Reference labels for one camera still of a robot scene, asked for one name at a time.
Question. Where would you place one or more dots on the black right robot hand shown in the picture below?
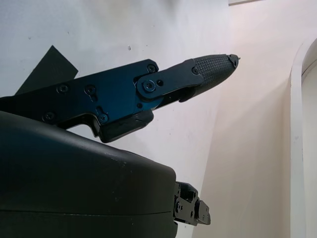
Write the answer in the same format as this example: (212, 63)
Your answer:
(74, 178)

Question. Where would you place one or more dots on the black tape strip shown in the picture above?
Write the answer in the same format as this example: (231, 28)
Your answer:
(54, 64)

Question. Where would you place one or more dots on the white rounded furniture panel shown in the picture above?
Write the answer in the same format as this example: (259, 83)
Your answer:
(296, 124)

